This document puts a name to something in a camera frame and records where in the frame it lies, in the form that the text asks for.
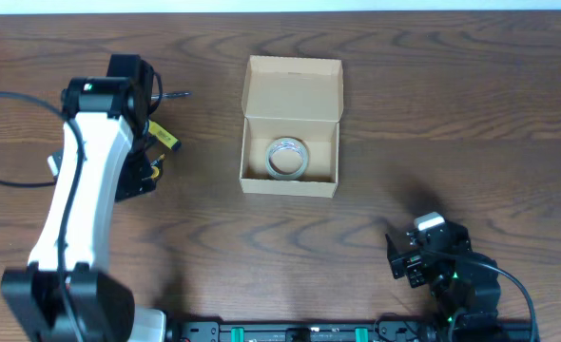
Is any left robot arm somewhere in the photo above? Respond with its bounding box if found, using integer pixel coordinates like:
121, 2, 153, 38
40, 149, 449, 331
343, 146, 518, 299
1, 54, 168, 341

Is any clear tape roll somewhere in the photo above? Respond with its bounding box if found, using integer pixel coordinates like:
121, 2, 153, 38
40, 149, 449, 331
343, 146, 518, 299
265, 137, 310, 181

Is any yellow highlighter marker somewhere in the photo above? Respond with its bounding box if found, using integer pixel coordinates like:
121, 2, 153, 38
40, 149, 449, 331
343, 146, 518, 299
145, 121, 182, 151

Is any black cable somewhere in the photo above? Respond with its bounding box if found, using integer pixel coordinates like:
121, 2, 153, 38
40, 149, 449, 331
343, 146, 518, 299
422, 249, 541, 342
0, 70, 164, 342

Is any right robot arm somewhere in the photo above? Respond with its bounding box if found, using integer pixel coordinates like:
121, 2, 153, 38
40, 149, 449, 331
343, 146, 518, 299
386, 221, 509, 341

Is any left black cable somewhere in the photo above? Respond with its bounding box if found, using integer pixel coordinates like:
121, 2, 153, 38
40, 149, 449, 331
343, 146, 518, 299
0, 70, 164, 342

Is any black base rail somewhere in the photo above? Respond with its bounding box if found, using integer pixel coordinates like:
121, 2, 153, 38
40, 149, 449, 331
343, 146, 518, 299
163, 316, 532, 342

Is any brown cardboard box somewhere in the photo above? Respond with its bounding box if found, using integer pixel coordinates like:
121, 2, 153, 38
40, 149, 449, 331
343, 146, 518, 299
239, 55, 344, 198

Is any right black cable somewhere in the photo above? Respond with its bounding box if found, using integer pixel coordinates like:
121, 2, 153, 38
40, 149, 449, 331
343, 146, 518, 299
422, 249, 541, 342

